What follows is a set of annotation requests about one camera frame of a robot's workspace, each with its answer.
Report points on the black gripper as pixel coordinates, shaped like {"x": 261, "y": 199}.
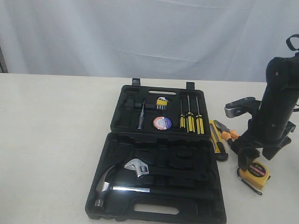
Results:
{"x": 268, "y": 129}

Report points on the yellow measuring tape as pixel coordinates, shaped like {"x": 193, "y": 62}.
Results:
{"x": 255, "y": 176}

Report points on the yellow black utility knife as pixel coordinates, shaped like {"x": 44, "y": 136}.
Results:
{"x": 219, "y": 149}

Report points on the PVC insulation tape roll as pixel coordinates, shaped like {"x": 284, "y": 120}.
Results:
{"x": 162, "y": 123}

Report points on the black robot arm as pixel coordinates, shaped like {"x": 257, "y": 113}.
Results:
{"x": 282, "y": 77}

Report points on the black plastic tool case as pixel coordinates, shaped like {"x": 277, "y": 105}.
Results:
{"x": 174, "y": 148}

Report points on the left yellow black screwdriver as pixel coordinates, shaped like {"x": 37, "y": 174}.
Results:
{"x": 181, "y": 117}

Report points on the yellow hex key set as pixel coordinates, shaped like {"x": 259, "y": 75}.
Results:
{"x": 161, "y": 103}

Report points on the silver adjustable wrench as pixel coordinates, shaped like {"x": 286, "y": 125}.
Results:
{"x": 141, "y": 169}

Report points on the steel claw hammer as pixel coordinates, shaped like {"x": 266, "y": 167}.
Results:
{"x": 104, "y": 187}

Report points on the orange black handled pliers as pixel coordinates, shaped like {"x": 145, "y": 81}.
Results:
{"x": 228, "y": 135}

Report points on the clear handle tester screwdriver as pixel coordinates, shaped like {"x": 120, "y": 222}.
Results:
{"x": 141, "y": 117}

